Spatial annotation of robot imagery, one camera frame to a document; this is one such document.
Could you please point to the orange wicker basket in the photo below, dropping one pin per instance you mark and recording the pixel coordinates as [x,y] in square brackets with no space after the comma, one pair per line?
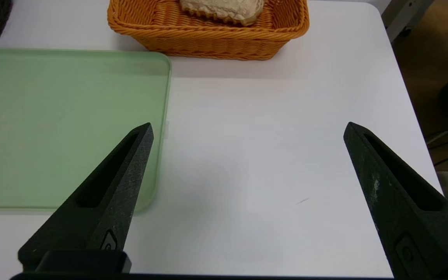
[208,42]

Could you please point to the white side table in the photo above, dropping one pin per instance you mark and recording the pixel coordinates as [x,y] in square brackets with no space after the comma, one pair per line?
[406,15]

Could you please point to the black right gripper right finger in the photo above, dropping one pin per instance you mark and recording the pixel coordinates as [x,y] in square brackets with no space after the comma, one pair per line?
[410,221]

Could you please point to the light green plastic tray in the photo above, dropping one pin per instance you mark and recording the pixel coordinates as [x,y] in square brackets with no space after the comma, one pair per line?
[53,116]

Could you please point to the marbled sliced bread loaf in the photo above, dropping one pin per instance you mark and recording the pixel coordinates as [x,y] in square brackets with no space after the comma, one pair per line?
[224,9]

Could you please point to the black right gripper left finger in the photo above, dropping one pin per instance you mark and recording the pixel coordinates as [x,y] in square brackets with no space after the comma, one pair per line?
[103,210]

